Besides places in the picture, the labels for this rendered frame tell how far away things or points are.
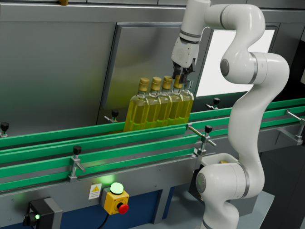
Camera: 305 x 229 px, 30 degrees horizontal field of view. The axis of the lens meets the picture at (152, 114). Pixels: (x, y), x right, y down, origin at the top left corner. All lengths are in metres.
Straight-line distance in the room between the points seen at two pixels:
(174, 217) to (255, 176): 0.62
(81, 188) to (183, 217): 0.61
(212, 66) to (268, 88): 0.76
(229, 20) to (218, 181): 0.51
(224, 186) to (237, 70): 0.38
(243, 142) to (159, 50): 0.63
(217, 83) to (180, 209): 0.59
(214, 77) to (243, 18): 0.80
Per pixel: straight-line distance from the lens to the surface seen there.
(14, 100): 2.04
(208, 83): 2.55
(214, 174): 1.83
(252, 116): 1.79
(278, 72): 1.78
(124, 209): 2.00
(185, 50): 2.15
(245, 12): 1.80
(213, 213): 1.92
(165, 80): 2.18
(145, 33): 2.19
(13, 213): 1.89
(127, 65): 2.20
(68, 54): 2.07
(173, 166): 2.21
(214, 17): 1.94
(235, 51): 1.72
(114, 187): 2.00
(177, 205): 2.50
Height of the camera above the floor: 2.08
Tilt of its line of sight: 24 degrees down
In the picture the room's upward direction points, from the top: 14 degrees clockwise
